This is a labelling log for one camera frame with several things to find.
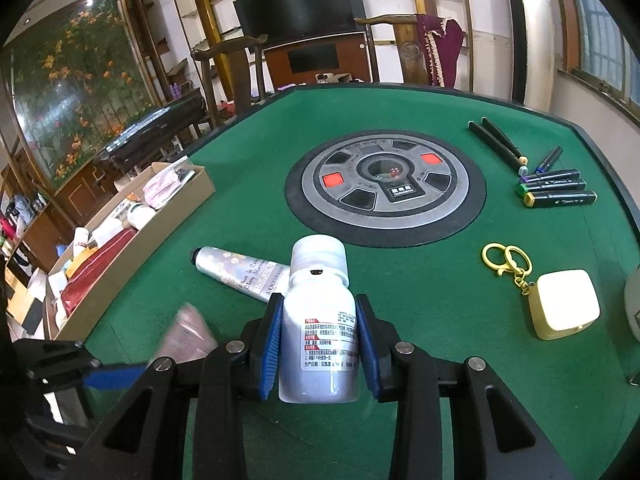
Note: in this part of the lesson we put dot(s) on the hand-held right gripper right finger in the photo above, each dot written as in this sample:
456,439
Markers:
370,350

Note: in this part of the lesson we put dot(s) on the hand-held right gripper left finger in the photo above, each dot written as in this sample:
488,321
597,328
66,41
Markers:
267,345

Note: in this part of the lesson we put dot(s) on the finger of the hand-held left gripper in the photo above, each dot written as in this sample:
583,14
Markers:
115,376

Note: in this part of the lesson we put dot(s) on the white pill bottle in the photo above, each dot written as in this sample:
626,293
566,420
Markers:
320,310

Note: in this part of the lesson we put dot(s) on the red foil packet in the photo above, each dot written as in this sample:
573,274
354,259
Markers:
95,270

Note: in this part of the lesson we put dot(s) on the brown cardboard box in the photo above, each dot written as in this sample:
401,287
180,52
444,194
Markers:
150,242

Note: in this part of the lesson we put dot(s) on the clear zip pouch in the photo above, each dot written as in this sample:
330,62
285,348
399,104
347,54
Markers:
165,185

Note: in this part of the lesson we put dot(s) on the silver hand cream tube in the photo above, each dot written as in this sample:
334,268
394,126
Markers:
235,267

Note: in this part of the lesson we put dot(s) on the round grey table control panel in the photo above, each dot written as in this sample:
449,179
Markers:
325,210

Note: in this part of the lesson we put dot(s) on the group of black markers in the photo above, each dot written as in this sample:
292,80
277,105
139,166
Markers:
560,199

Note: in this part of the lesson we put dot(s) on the black digital piano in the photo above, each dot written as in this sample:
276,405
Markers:
150,130

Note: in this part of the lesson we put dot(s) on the white liquor bottle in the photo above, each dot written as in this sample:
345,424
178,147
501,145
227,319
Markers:
634,305

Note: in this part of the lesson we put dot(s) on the dark wooden armchair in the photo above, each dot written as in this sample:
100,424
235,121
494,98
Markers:
240,75

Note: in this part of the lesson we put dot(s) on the wooden television cabinet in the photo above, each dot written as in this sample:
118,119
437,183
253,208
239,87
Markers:
345,60

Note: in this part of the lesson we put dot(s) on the wooden chair with carved back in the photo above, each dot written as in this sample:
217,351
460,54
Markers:
410,50

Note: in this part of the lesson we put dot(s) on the maroon fringed cloth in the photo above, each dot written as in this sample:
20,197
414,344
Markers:
445,50

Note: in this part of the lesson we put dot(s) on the black television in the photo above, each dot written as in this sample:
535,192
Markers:
300,5

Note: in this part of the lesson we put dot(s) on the black vertical pipe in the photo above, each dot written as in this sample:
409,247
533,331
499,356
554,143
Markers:
515,35

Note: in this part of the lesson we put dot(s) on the barred window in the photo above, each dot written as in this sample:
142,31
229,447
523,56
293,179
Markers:
605,35

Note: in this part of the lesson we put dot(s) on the orange flower wall mural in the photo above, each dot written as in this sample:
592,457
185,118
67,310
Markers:
75,85

